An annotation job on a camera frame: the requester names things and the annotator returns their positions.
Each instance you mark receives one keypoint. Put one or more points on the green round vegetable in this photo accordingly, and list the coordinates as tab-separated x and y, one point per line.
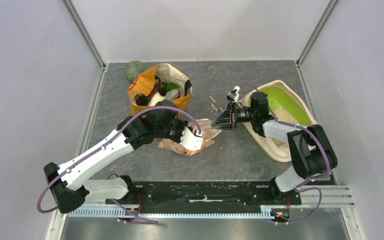
133	69

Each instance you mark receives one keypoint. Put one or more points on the white bottle in bag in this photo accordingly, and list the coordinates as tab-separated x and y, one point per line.
158	97

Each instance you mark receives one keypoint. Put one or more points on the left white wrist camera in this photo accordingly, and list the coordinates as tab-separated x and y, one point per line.
191	141

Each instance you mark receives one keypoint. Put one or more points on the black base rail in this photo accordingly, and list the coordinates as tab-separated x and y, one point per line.
205	197

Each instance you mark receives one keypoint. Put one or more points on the beige green litter box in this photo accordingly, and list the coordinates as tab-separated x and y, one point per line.
288	107

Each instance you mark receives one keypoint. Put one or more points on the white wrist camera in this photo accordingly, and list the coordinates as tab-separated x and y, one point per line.
233	95
191	141

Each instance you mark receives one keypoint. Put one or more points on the grey bag sealing clip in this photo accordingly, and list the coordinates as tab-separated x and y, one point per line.
216	105

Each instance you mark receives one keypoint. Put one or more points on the orange paper bag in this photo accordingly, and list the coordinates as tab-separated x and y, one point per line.
151	81

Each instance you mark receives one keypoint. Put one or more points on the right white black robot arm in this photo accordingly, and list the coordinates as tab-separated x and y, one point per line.
312	155

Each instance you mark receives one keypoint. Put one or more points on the pink cat litter bag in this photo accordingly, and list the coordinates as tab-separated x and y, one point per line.
208	135

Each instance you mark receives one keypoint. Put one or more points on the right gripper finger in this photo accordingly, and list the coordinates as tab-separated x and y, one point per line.
223	127
224	119

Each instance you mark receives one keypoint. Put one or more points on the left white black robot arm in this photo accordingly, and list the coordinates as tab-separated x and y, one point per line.
66	191

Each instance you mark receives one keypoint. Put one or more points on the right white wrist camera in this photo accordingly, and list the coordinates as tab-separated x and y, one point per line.
233	95

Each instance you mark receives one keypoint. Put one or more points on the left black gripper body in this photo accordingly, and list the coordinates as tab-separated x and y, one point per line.
176	130

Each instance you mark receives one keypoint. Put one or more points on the green leaf in bag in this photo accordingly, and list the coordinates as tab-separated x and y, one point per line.
169	86

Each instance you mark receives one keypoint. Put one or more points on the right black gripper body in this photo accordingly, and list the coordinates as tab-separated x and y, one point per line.
241	115

